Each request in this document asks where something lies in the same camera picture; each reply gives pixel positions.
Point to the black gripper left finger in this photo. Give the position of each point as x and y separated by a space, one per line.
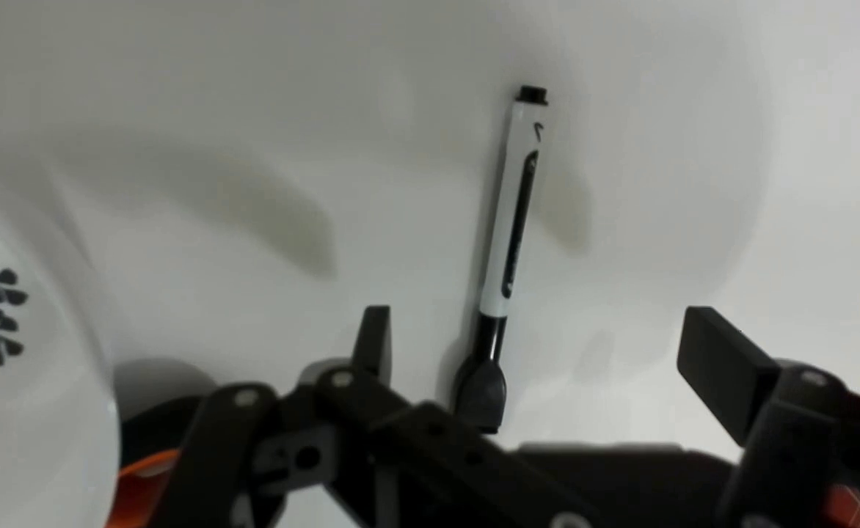
372 341

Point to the white bowl snowflake print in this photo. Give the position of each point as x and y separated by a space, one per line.
27 391

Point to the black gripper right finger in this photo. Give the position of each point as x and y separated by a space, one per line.
726 368

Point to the white marker black cap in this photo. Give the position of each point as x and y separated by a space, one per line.
511 214

